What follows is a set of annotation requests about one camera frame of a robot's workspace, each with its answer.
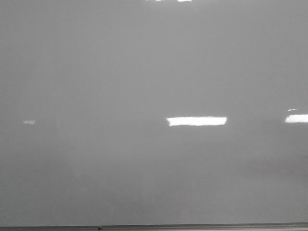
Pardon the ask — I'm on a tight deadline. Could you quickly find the white glossy whiteboard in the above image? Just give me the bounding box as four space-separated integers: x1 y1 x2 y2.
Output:
0 0 308 226

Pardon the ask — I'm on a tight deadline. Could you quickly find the grey aluminium whiteboard frame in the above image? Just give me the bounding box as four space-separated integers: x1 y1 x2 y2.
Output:
0 222 308 231

